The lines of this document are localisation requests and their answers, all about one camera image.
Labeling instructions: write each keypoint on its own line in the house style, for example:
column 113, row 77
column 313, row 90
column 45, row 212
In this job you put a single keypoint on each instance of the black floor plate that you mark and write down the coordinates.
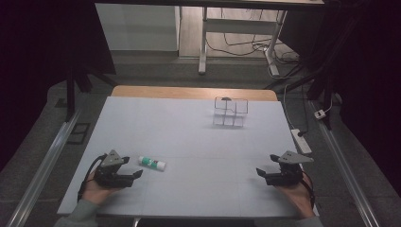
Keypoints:
column 78, row 134

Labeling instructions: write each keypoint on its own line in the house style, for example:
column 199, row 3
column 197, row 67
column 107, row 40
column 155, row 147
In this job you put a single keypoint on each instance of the white green glue stick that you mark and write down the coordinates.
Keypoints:
column 151, row 163

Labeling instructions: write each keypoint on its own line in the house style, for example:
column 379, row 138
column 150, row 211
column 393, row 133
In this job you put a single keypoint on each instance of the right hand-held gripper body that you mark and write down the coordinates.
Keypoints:
column 288, row 176

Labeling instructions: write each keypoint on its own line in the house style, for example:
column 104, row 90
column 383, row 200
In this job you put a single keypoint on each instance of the white desk frame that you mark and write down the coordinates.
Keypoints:
column 239, row 26

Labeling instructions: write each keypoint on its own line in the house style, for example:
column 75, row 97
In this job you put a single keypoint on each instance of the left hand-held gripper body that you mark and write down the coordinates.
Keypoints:
column 110, row 178

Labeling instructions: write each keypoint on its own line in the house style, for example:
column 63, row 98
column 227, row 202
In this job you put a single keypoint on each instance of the clear acrylic compartment organizer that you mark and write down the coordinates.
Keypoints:
column 230, row 113

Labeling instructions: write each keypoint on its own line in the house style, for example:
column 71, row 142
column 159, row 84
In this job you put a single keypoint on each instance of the metal floor rail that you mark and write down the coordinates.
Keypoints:
column 44, row 167
column 343, row 167

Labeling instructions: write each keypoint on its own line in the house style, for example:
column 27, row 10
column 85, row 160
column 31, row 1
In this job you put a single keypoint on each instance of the black plug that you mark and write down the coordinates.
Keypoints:
column 301, row 133

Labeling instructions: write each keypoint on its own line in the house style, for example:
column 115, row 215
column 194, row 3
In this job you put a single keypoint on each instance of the white cabinet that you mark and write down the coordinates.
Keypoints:
column 137, row 26

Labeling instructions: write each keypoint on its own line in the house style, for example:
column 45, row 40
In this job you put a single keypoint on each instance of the white adapter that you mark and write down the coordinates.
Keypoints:
column 320, row 114

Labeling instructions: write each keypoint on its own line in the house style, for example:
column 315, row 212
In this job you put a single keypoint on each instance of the person's left hand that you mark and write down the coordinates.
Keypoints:
column 96, row 194

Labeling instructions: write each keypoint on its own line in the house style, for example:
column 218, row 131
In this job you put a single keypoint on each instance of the person's right hand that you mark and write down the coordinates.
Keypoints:
column 298, row 197

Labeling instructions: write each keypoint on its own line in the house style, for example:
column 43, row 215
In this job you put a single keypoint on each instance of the white power strip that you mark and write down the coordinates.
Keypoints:
column 301, row 141

